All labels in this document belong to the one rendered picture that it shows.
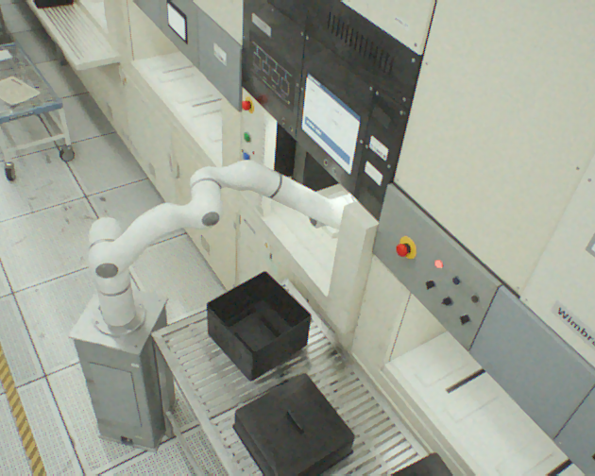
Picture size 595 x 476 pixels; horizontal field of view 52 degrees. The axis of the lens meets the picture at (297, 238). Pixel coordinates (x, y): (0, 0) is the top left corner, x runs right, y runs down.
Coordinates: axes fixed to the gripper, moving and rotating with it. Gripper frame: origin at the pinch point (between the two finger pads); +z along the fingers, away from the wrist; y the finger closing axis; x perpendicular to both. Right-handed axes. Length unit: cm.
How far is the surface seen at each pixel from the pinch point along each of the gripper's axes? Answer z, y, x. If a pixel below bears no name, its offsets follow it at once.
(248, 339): -60, 10, -43
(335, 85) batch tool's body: -29, -1, 51
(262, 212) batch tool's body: -30, -40, -30
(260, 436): -76, 51, -34
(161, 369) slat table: -90, -6, -65
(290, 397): -61, 43, -34
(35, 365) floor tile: -135, -71, -120
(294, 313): -43, 12, -34
